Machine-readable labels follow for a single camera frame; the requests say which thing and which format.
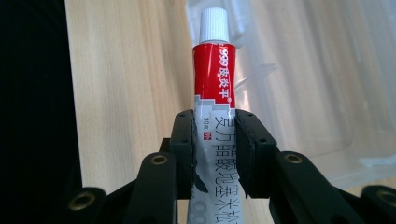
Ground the red and white ointment tube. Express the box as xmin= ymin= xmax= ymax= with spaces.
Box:
xmin=186 ymin=7 xmax=242 ymax=224

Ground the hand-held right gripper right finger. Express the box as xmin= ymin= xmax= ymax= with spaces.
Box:
xmin=233 ymin=108 xmax=279 ymax=200

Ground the clear plastic storage box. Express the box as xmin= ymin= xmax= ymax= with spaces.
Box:
xmin=185 ymin=0 xmax=396 ymax=190

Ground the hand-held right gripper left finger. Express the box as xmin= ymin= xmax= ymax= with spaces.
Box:
xmin=159 ymin=108 xmax=198 ymax=201

